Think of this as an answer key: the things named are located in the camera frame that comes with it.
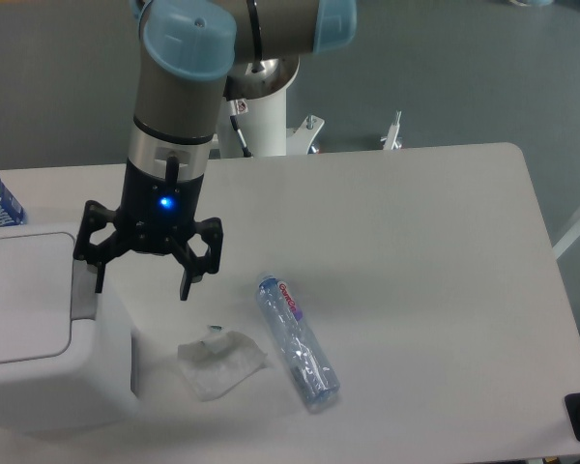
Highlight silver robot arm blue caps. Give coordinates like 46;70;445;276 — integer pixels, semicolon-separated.
73;1;357;298

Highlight white plastic trash can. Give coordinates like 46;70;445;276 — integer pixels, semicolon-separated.
0;223;139;433

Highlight grey trash can push button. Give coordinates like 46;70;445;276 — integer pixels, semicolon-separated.
71;260;98;320

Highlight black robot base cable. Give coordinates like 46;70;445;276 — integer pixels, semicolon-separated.
226;99;253;159

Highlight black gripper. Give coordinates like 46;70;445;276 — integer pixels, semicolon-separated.
72;159;223;302

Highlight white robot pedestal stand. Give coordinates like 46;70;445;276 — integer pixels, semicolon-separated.
207;57;405;160

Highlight clear crushed water bottle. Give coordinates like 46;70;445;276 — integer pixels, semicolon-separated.
255;273;340;412

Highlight crumpled white tissue wrapper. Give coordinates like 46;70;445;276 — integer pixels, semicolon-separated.
176;325;268;402

